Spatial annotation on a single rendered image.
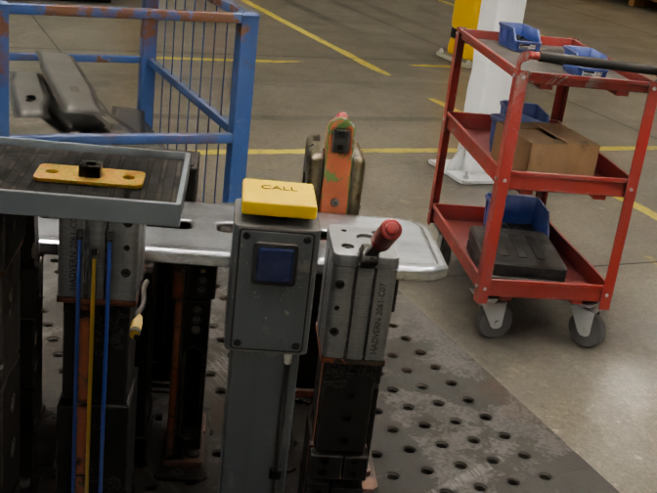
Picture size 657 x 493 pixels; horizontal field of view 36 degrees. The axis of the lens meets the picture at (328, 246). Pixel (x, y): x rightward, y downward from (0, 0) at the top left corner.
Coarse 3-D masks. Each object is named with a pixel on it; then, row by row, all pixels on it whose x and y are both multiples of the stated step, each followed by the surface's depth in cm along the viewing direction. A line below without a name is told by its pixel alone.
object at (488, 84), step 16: (496, 0) 476; (512, 0) 476; (480, 16) 489; (496, 16) 477; (512, 16) 480; (480, 64) 491; (480, 80) 491; (496, 80) 490; (480, 96) 492; (496, 96) 493; (480, 112) 494; (496, 112) 497; (432, 160) 520; (448, 160) 524; (464, 160) 508; (464, 176) 496; (480, 176) 503
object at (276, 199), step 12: (252, 180) 84; (264, 180) 85; (252, 192) 82; (264, 192) 82; (276, 192) 82; (288, 192) 83; (300, 192) 83; (312, 192) 83; (252, 204) 80; (264, 204) 80; (276, 204) 80; (288, 204) 80; (300, 204) 80; (312, 204) 80; (276, 216) 82; (288, 216) 80; (300, 216) 80; (312, 216) 80
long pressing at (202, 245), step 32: (192, 224) 119; (224, 224) 120; (320, 224) 123; (352, 224) 125; (416, 224) 127; (160, 256) 110; (192, 256) 110; (224, 256) 110; (320, 256) 112; (416, 256) 117
